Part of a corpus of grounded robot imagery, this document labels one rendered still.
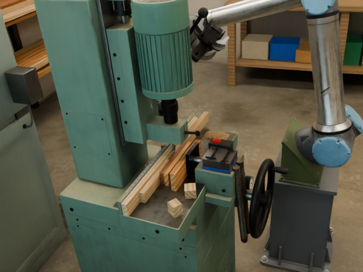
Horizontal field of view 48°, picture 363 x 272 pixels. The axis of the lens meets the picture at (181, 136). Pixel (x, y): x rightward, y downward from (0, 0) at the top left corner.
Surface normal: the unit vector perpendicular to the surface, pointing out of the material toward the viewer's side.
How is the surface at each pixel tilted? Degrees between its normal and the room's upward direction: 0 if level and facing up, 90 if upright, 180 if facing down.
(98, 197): 0
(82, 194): 0
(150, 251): 90
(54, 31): 90
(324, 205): 90
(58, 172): 1
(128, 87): 90
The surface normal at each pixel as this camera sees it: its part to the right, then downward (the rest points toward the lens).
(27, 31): 0.93, 0.12
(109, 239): -0.40, 0.49
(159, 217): -0.07, -0.86
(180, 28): 0.64, 0.35
